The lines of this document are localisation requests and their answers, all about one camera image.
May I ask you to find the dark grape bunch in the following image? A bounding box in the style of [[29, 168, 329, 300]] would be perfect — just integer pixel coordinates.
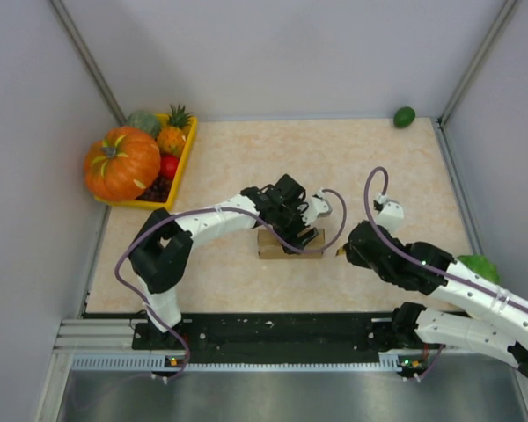
[[136, 176, 172, 203]]

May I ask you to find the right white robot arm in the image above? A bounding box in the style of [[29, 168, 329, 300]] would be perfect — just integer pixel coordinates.
[[339, 221, 528, 378]]

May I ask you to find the green squash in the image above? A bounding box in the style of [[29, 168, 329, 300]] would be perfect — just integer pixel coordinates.
[[125, 110, 162, 138]]

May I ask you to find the brown cardboard express box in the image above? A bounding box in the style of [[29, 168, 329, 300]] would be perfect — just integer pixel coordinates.
[[256, 228, 326, 260]]

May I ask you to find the green lettuce head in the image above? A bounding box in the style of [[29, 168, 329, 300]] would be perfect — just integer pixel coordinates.
[[457, 254, 501, 285]]

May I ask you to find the aluminium frame rail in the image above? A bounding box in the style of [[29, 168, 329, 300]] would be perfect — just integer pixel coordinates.
[[52, 316, 528, 374]]

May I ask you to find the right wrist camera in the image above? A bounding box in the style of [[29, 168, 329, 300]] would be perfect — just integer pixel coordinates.
[[373, 193, 404, 234]]

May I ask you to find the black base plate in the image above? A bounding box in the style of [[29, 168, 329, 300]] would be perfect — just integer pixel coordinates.
[[81, 310, 467, 365]]

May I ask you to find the green lime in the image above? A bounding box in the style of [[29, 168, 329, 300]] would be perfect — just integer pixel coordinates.
[[392, 106, 416, 129]]

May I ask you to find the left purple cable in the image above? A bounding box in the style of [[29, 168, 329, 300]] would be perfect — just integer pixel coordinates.
[[114, 187, 348, 382]]

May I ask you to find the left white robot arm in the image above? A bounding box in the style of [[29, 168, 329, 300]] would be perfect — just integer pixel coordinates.
[[129, 174, 332, 349]]

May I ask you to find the orange pumpkin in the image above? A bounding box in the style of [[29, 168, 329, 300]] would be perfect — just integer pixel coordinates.
[[84, 126, 161, 202]]

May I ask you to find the yellow plastic tray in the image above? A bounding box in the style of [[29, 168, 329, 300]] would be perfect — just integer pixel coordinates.
[[88, 112, 198, 210]]

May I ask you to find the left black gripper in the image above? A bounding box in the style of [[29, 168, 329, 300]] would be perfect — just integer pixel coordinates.
[[272, 199, 318, 255]]

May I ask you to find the small pineapple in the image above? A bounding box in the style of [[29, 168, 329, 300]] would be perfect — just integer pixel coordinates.
[[157, 104, 191, 158]]

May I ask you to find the red apple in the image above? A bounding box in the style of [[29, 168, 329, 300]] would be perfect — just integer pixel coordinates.
[[159, 155, 180, 180]]

